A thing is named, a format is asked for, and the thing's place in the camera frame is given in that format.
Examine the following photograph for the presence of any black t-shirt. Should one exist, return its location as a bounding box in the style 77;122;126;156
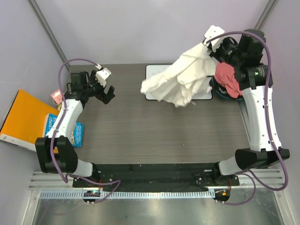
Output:
211;77;239;100

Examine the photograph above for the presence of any white slotted cable duct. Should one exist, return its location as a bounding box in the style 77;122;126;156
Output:
39;189;215;200

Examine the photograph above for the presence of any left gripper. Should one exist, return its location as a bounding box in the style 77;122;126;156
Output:
83;71;114;104

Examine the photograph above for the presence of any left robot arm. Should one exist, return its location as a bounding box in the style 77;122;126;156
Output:
35;68;115;187

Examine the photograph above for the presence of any blue treehouse book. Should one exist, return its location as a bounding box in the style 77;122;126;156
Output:
43;113;84;148

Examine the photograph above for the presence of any white whiteboard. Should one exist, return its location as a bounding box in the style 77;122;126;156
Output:
145;63;213;100

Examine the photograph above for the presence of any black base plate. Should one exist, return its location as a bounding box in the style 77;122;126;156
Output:
72;163;240;188

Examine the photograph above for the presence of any orange book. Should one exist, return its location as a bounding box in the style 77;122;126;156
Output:
0;90;59;151

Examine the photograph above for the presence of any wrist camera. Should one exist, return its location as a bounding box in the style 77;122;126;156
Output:
96;68;112;87
203;25;225;52

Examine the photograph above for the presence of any pink t-shirt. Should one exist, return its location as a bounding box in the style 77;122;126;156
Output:
214;62;242;98

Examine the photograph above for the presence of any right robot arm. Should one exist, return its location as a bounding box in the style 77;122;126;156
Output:
205;26;290;185

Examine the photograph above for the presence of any teal laundry basket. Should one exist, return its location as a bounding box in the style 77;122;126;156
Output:
211;77;244;101

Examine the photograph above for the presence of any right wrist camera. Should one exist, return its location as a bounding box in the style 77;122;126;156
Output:
203;25;225;52

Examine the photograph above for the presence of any yellow mug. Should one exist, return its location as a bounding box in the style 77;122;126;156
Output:
57;103;62;111

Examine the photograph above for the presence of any white t-shirt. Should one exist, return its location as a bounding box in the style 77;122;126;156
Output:
140;43;217;107

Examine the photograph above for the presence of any aluminium rail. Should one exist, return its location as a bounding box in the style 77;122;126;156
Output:
29;169;285;190

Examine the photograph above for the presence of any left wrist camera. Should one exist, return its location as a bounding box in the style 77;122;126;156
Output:
96;68;112;87

